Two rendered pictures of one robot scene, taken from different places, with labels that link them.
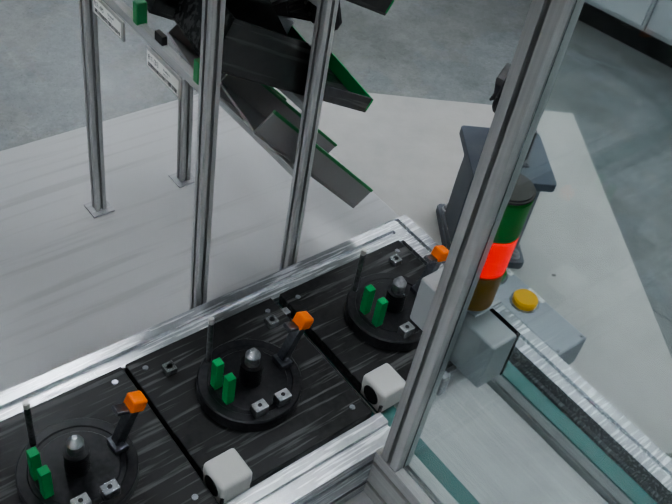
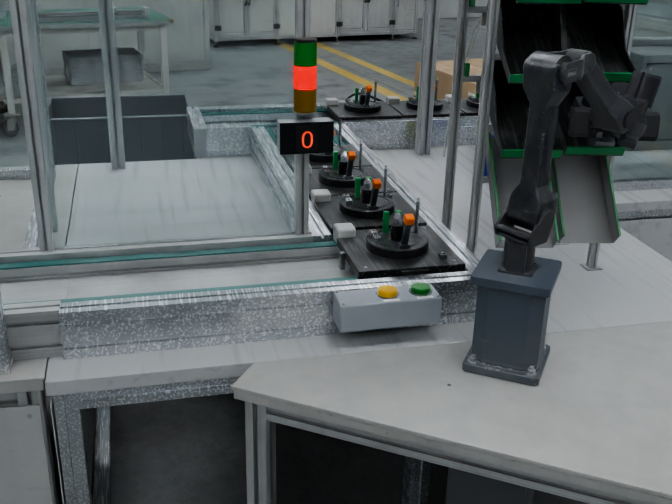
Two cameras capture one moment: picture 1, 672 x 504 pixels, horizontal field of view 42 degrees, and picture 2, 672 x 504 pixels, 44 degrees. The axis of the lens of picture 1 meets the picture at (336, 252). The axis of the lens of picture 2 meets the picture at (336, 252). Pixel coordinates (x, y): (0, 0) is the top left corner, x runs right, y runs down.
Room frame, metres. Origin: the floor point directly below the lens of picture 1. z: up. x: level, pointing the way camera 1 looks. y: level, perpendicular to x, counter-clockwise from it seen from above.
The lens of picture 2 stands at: (1.71, -1.66, 1.69)
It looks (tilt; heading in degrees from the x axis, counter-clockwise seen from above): 23 degrees down; 122
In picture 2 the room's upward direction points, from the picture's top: 1 degrees clockwise
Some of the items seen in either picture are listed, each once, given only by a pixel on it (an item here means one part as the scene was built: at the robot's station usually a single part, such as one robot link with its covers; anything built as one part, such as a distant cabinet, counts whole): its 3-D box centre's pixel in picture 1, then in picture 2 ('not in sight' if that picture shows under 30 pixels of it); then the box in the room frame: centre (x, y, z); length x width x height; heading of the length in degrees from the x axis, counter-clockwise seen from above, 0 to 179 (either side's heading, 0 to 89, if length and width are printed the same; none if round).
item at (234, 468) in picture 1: (251, 368); (367, 193); (0.70, 0.08, 1.01); 0.24 x 0.24 x 0.13; 46
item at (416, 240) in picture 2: (391, 310); (396, 242); (0.89, -0.10, 0.98); 0.14 x 0.14 x 0.02
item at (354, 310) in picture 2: not in sight; (386, 307); (0.98, -0.31, 0.93); 0.21 x 0.07 x 0.06; 46
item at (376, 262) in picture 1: (389, 318); (396, 250); (0.89, -0.10, 0.96); 0.24 x 0.24 x 0.02; 46
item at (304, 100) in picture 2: not in sight; (304, 99); (0.67, -0.15, 1.28); 0.05 x 0.05 x 0.05
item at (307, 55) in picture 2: not in sight; (305, 53); (0.67, -0.15, 1.38); 0.05 x 0.05 x 0.05
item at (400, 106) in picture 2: not in sight; (425, 95); (0.29, 1.21, 1.01); 0.24 x 0.24 x 0.13; 46
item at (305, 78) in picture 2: not in sight; (305, 76); (0.67, -0.15, 1.33); 0.05 x 0.05 x 0.05
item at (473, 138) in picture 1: (492, 198); (511, 315); (1.23, -0.26, 0.96); 0.15 x 0.15 x 0.20; 11
